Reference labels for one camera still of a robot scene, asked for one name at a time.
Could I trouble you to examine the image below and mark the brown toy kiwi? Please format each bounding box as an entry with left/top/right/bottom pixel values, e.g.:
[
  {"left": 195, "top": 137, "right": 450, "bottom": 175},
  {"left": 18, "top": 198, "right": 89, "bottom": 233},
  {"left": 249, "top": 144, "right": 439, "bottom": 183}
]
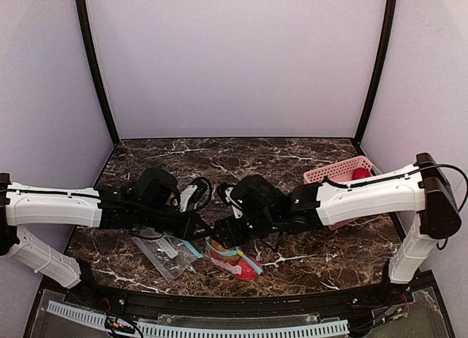
[{"left": 209, "top": 239, "right": 235, "bottom": 252}]

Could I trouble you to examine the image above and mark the large clear zip bag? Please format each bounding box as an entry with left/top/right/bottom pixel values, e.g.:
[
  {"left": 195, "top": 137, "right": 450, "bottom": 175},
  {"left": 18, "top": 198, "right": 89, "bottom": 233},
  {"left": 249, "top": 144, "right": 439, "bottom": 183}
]
[{"left": 205, "top": 237, "right": 263, "bottom": 282}]

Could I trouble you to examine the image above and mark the red toy fruit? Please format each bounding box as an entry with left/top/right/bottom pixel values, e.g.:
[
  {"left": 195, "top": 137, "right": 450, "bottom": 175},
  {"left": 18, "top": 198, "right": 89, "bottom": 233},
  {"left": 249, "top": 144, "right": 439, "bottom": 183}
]
[{"left": 233, "top": 259, "right": 259, "bottom": 282}]

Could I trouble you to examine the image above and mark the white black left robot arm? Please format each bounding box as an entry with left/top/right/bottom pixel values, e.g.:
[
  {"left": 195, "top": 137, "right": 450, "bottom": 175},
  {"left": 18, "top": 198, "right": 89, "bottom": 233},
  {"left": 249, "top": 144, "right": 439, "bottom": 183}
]
[{"left": 1, "top": 168, "right": 213, "bottom": 289}]

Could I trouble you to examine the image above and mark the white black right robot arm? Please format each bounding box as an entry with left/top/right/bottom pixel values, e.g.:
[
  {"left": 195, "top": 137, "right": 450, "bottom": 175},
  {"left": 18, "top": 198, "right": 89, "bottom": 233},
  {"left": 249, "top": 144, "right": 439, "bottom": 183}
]
[{"left": 213, "top": 153, "right": 461, "bottom": 285}]

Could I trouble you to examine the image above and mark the small clear zip bag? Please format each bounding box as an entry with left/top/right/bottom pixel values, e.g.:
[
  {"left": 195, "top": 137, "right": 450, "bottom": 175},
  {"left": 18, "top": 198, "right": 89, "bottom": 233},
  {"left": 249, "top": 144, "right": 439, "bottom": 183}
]
[{"left": 132, "top": 229, "right": 203, "bottom": 282}]

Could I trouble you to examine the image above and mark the pink plastic basket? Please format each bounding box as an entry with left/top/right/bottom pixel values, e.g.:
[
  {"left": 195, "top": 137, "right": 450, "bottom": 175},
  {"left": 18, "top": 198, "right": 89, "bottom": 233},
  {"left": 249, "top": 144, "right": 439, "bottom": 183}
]
[{"left": 293, "top": 156, "right": 373, "bottom": 230}]

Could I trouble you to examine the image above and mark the red toy strawberry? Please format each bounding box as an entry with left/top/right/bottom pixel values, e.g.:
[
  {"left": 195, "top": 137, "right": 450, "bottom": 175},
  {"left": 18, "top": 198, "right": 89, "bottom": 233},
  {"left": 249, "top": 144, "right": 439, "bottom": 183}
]
[{"left": 352, "top": 168, "right": 371, "bottom": 181}]

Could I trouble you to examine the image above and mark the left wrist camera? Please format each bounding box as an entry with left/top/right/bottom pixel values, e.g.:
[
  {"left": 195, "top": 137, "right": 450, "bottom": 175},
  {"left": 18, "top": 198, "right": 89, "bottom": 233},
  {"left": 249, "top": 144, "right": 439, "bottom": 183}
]
[{"left": 178, "top": 176, "right": 214, "bottom": 214}]

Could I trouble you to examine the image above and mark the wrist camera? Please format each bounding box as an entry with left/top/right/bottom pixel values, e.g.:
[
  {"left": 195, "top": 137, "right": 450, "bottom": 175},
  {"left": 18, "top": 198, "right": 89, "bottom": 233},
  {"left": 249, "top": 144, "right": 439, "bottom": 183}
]
[
  {"left": 178, "top": 176, "right": 214, "bottom": 214},
  {"left": 216, "top": 182, "right": 249, "bottom": 219}
]

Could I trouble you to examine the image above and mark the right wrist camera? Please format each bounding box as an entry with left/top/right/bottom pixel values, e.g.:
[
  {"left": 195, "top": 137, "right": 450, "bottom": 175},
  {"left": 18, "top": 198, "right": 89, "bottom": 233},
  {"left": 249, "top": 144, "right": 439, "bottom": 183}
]
[{"left": 216, "top": 182, "right": 249, "bottom": 219}]

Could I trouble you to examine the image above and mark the black front rail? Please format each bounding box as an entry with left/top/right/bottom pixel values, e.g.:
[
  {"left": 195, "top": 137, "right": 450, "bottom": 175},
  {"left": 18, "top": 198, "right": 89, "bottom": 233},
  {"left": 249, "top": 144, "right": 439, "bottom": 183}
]
[{"left": 54, "top": 285, "right": 405, "bottom": 320}]

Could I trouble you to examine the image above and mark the white slotted cable duct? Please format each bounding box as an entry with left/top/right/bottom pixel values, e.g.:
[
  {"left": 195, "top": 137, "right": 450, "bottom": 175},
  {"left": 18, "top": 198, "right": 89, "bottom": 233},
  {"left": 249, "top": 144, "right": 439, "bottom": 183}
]
[{"left": 46, "top": 300, "right": 350, "bottom": 337}]

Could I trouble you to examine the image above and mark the left black frame post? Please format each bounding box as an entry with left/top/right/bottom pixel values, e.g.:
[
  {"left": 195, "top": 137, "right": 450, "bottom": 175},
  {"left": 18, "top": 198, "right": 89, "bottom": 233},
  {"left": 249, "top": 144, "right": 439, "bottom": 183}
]
[{"left": 75, "top": 0, "right": 121, "bottom": 146}]

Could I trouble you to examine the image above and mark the black frame post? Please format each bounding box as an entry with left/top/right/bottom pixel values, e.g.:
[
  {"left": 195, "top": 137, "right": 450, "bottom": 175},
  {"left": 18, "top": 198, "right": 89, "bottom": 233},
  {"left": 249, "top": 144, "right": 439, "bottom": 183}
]
[
  {"left": 75, "top": 0, "right": 121, "bottom": 146},
  {"left": 352, "top": 0, "right": 397, "bottom": 151}
]

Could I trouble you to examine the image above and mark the right black frame post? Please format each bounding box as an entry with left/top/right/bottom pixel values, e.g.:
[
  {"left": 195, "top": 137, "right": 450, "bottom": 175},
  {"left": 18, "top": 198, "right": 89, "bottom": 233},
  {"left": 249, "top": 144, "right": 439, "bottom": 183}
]
[{"left": 352, "top": 0, "right": 397, "bottom": 151}]

